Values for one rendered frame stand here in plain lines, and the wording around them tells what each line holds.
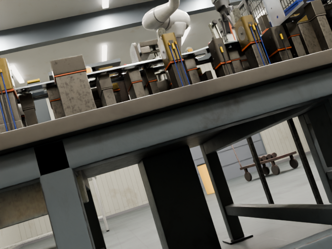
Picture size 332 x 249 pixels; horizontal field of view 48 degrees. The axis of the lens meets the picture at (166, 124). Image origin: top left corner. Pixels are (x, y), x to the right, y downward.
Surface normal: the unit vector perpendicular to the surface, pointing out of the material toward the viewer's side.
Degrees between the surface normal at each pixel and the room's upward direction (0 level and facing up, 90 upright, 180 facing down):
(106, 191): 90
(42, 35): 90
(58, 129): 90
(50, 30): 90
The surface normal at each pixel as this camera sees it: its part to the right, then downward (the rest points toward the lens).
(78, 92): 0.23, -0.22
